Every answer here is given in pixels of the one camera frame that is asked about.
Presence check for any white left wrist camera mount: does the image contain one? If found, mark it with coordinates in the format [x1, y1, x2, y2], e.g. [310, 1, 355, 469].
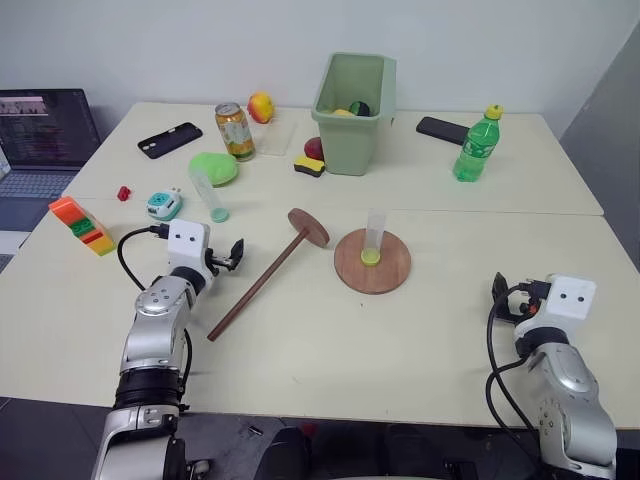
[165, 218, 220, 290]

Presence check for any orange green block stack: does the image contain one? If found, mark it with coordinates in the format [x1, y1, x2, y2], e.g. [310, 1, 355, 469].
[47, 195, 118, 258]

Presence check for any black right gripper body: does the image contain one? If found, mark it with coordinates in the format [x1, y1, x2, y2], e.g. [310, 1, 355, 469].
[504, 281, 553, 324]

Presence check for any orange drink can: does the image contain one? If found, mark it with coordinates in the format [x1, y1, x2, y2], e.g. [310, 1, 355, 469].
[214, 101, 258, 163]

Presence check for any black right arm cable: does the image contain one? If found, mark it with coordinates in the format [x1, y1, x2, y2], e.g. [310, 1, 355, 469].
[486, 293, 542, 437]

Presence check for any round wooden base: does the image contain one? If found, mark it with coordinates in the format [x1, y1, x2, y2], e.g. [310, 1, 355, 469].
[333, 227, 413, 296]

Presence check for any yellow black sponge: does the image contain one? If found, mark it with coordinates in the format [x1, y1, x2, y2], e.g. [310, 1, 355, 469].
[292, 154, 327, 178]

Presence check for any green plastic soda bottle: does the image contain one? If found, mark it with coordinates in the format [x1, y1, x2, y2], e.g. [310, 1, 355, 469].
[452, 103, 505, 184]

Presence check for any black phone case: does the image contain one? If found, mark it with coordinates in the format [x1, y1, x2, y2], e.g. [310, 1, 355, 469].
[136, 121, 204, 161]

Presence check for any wooden stick with disc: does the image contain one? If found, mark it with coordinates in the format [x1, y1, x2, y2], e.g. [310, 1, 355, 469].
[206, 207, 332, 343]

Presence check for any black smartphone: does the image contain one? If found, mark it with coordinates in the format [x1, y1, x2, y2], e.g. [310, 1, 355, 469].
[415, 116, 472, 148]

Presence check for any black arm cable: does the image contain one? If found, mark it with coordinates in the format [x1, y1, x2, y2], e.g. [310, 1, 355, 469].
[486, 293, 542, 437]
[116, 225, 172, 292]

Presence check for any grey laptop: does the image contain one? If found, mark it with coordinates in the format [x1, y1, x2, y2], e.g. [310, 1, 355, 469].
[0, 88, 104, 275]

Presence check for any green plastic bin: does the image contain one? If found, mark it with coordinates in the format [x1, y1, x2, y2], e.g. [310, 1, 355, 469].
[310, 51, 398, 178]

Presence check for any red yellow toy apple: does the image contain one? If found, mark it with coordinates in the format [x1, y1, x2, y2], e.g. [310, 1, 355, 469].
[246, 90, 277, 125]

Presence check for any clear phone case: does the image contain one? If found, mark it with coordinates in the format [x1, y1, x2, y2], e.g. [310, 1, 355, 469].
[256, 119, 298, 159]

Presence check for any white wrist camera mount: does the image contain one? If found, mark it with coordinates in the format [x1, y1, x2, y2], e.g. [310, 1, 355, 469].
[165, 218, 220, 290]
[513, 273, 598, 337]

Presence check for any clear tube with green cap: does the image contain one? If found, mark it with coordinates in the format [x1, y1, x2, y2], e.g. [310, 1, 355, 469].
[360, 209, 390, 268]
[187, 166, 231, 224]

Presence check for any green bowl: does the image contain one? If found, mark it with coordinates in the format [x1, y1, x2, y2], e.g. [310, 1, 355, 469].
[188, 151, 241, 188]

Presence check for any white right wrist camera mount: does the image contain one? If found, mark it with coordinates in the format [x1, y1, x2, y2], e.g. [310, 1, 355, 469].
[513, 273, 598, 337]

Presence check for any teal white charger plug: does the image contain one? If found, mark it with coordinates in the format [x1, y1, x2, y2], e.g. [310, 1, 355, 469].
[145, 186, 184, 222]

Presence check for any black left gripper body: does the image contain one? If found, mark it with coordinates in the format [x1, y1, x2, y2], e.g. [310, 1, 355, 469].
[206, 247, 234, 274]

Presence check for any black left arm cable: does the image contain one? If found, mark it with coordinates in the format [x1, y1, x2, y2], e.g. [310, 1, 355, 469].
[116, 225, 172, 292]

